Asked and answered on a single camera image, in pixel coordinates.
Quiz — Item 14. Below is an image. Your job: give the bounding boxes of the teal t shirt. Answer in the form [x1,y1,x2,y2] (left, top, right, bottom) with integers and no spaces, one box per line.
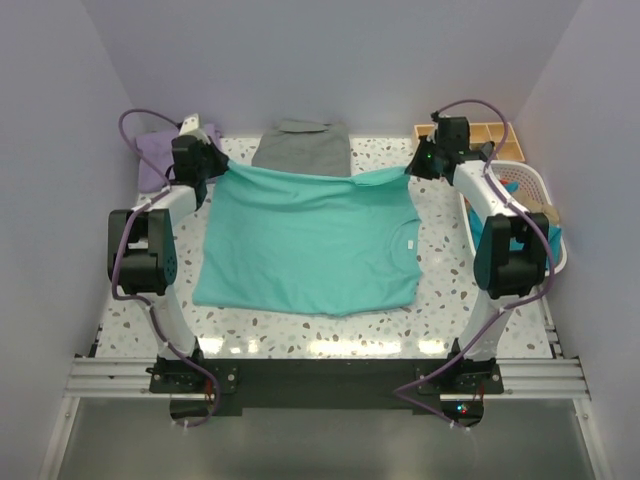
[192,163,422,316]

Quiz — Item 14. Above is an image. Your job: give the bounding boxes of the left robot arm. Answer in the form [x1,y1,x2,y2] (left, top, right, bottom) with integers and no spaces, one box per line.
[108,123,228,401]

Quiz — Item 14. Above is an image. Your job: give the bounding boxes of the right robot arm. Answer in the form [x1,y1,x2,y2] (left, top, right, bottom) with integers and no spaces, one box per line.
[395,113,555,396]

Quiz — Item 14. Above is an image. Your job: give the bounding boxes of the folded purple shirt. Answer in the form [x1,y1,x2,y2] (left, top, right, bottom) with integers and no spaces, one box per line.
[136,122,221,193]

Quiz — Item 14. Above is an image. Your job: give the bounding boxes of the grey cloth in box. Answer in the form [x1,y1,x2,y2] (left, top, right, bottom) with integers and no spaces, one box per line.
[475,141,496,162]

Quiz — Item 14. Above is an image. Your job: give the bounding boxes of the wooden compartment box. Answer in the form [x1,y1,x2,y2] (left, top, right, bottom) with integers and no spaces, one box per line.
[412,121,528,164]

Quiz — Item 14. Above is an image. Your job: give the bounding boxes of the blue t shirt in basket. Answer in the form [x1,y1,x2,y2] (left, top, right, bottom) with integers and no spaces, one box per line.
[465,181,566,273]

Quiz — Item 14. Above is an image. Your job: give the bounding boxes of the white laundry basket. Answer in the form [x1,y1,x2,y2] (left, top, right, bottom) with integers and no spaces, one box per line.
[458,160,567,274]

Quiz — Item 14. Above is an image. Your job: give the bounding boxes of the folded grey shirt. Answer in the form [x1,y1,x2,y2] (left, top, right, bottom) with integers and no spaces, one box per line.
[252,120,351,177]

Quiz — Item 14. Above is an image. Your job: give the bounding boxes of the beige garment in basket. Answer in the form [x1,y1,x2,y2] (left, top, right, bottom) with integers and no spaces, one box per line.
[512,189,560,226]

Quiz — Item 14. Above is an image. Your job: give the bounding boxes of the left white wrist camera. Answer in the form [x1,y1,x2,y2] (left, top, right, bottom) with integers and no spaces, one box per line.
[179,113,203,137]

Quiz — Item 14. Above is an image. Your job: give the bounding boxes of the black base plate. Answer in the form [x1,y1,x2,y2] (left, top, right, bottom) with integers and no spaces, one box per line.
[146,358,504,421]

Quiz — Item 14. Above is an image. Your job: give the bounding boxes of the aluminium frame rail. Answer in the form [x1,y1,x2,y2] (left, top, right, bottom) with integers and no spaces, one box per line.
[43,292,600,479]

